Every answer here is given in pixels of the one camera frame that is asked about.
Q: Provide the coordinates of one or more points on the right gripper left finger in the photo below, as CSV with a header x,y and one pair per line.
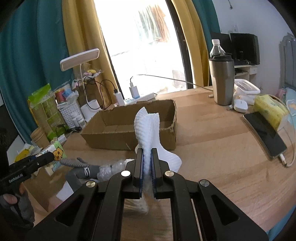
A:
x,y
138,175

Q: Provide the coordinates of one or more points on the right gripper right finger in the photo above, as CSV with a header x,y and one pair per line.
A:
x,y
156,174

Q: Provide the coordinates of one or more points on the white foam sheet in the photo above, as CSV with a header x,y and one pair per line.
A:
x,y
146,127

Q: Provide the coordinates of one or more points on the grey dotted sock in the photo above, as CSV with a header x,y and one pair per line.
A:
x,y
80,170

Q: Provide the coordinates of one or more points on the clear bubble wrap piece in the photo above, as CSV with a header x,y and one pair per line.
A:
x,y
107,171

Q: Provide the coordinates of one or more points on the left hand grey glove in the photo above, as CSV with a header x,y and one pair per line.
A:
x,y
19,204

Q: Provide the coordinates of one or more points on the stack of paper cups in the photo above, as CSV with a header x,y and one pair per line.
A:
x,y
39,138

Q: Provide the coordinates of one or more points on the cartoon print packet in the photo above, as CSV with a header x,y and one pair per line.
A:
x,y
58,152

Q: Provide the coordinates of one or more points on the white paper sheet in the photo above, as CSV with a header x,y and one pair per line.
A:
x,y
65,192

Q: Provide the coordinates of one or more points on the brown cardboard box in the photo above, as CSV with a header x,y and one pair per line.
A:
x,y
114,129

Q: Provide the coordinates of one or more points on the green snack bag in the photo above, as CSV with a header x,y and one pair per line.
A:
x,y
43,106

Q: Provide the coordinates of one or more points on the white pill bottle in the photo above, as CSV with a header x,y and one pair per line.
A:
x,y
81,122
74,118

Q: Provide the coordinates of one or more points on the white power strip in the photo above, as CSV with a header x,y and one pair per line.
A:
x,y
148,97

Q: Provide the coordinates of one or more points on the white lattice basket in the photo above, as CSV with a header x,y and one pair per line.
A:
x,y
69,111

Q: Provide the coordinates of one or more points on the white desk lamp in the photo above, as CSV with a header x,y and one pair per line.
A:
x,y
79,60

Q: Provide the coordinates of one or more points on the red tin can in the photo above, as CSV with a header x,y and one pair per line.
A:
x,y
59,96

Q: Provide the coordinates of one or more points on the brown paper bag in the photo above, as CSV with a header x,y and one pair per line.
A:
x,y
88,91

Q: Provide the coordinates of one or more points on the plush toy bundle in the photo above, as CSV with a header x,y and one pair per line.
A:
x,y
92,73

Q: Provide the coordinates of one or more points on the white computer mouse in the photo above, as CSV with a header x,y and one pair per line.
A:
x,y
240,106

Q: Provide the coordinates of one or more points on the black smartphone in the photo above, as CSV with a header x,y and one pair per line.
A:
x,y
266,134

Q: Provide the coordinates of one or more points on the teal curtain left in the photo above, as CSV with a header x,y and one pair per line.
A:
x,y
32,45

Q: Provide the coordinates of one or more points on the teal curtain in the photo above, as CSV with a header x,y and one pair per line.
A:
x,y
208,18
32,45

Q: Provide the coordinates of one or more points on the yellow tissue pack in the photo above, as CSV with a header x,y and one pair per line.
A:
x,y
272,110

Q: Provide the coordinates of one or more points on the steel travel tumbler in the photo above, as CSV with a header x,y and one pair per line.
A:
x,y
222,75

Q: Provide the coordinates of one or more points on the white side desk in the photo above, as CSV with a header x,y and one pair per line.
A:
x,y
247,72

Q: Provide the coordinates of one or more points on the yellow curtain right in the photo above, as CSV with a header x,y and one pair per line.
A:
x,y
195,39

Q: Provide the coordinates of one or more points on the yellow curtain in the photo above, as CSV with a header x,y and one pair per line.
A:
x,y
195,39
83,32

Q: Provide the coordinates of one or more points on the clear water bottle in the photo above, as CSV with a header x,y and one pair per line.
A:
x,y
216,50

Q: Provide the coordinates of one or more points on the yellow curtain left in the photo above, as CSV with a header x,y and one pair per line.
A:
x,y
83,32

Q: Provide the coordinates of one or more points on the black monitor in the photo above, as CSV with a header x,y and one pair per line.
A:
x,y
243,47

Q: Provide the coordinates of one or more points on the teal curtain right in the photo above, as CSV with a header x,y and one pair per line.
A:
x,y
208,18

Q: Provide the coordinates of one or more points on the grey padded headboard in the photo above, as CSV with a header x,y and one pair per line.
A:
x,y
287,61

